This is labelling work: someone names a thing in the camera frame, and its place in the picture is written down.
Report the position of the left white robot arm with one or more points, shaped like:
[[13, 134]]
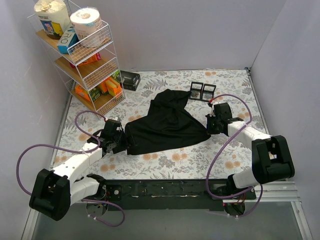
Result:
[[55, 190]]

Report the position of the orange snack box middle shelf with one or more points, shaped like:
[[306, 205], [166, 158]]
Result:
[[96, 57]]

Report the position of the yellow orange box bottom shelf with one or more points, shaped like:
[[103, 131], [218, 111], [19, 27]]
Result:
[[110, 86]]

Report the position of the black t-shirt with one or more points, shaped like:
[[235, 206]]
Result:
[[167, 125]]

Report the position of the paper-wrapped jar with label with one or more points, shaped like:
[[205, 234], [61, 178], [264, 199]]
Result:
[[54, 17]]

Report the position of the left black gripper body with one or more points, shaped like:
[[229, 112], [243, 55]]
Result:
[[120, 144]]

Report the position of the green box bottom shelf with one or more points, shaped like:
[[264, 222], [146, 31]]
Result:
[[95, 93]]

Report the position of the left black display case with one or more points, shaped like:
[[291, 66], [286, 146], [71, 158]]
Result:
[[196, 87]]

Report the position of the right black display case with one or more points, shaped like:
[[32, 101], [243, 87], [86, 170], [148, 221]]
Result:
[[208, 89]]

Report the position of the white wire shelf rack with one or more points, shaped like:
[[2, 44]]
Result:
[[81, 47]]

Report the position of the aluminium frame rail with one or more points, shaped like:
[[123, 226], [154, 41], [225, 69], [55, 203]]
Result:
[[278, 216]]

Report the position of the blue and white box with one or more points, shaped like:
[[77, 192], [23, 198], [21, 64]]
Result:
[[68, 39]]

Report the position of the wrapped toilet paper roll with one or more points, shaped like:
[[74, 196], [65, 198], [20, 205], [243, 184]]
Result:
[[86, 23]]

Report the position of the black display case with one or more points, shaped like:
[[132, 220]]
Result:
[[208, 89], [196, 87]]

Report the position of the floral tablecloth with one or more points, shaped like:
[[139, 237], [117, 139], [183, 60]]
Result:
[[217, 157]]

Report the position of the black box on table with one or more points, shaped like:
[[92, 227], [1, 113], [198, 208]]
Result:
[[130, 80]]

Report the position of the orange box bottom left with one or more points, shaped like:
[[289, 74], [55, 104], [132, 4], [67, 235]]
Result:
[[79, 90]]

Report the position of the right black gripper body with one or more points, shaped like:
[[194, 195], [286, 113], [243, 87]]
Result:
[[211, 126]]

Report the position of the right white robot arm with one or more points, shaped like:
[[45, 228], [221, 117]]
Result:
[[271, 159]]

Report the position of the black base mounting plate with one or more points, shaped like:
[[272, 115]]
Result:
[[158, 194]]

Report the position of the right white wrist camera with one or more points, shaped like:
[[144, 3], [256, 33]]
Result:
[[212, 104]]

